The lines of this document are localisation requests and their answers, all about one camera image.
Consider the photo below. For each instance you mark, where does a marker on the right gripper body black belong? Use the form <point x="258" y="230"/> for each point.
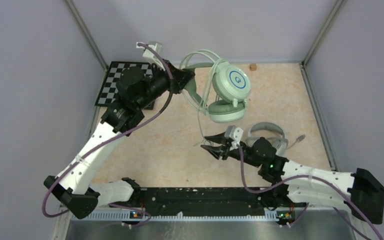
<point x="246" y="157"/>

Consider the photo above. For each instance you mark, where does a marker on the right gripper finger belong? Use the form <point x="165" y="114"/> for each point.
<point x="217" y="138"/>
<point x="218" y="152"/>

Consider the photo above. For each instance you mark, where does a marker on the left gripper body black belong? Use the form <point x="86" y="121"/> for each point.
<point x="167" y="80"/>

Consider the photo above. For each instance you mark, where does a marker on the white gaming headphones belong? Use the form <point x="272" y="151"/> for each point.
<point x="278" y="139"/>

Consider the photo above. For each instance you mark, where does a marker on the mint green headphones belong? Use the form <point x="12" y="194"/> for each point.
<point x="226" y="91"/>

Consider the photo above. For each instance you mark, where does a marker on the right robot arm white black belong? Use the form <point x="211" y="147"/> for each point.
<point x="359" y="193"/>

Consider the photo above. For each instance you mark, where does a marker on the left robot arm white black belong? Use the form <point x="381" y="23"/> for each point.
<point x="136" y="89"/>

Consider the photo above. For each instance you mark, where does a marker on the small wooden cube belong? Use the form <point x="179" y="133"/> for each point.
<point x="253" y="67"/>

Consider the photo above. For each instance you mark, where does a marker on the black white checkerboard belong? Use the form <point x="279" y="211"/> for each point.
<point x="108" y="90"/>

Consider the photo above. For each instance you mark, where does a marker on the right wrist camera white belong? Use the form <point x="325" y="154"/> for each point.
<point x="233" y="135"/>

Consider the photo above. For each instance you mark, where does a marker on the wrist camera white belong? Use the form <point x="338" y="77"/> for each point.
<point x="151" y="52"/>
<point x="233" y="135"/>

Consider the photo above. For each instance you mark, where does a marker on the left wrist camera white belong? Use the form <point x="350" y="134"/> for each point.
<point x="151" y="52"/>

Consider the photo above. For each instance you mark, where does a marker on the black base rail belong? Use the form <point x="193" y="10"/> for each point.
<point x="208" y="201"/>

